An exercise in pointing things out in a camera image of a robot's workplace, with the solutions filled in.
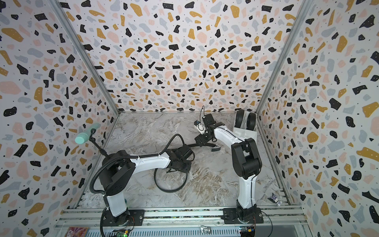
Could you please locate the black belt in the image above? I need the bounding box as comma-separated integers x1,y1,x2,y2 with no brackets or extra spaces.
153,143,221,194
235,109,245,128
246,113,257,131

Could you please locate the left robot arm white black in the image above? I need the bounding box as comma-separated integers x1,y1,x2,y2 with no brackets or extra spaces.
89,134,197,226

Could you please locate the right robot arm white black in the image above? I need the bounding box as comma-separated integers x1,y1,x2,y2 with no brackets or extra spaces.
194,110,263,224

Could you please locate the white storage roll organizer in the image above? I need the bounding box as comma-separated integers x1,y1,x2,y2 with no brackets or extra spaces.
233,111,258,141

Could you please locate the green microphone on black stand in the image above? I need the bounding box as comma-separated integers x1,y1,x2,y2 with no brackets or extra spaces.
75,123,109,158

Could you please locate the small crumpled wrapper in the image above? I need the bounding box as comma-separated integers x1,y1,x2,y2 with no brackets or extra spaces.
269,193,282,206

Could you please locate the pink printed card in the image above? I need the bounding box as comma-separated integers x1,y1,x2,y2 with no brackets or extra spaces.
65,227,89,237

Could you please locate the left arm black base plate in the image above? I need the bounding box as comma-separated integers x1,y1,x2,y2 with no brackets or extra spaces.
100,209,145,227

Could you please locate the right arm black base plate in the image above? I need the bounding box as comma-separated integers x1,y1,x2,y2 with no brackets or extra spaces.
221,206,264,225

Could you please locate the aluminium mounting rail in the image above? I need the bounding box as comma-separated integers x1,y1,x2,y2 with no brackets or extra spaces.
54,205,308,229

